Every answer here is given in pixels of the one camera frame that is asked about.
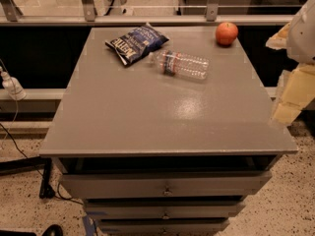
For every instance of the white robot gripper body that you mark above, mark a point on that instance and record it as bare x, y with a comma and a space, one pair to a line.
302, 38

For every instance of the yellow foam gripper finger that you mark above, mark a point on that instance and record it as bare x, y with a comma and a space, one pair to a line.
278, 40
295, 90

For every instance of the clear plastic water bottle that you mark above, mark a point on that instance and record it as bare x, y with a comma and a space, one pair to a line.
180, 64

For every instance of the red apple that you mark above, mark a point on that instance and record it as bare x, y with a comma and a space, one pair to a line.
226, 33

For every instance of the blue kettle chips bag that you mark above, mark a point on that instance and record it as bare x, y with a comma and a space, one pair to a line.
137, 44

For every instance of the grey drawer cabinet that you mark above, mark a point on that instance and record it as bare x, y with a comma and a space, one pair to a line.
114, 119

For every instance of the middle grey drawer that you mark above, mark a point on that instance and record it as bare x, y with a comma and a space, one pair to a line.
165, 210

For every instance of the grey drawer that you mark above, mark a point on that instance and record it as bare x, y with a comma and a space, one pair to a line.
165, 210
156, 226
165, 185

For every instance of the bottom grey drawer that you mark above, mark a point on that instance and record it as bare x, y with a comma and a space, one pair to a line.
156, 226

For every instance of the top grey drawer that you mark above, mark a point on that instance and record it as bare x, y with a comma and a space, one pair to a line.
165, 185

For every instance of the metal glass railing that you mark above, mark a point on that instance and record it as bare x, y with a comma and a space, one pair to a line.
158, 12

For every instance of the black metal stand leg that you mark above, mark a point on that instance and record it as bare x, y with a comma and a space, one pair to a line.
41, 165

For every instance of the black round object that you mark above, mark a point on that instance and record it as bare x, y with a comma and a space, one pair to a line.
53, 230

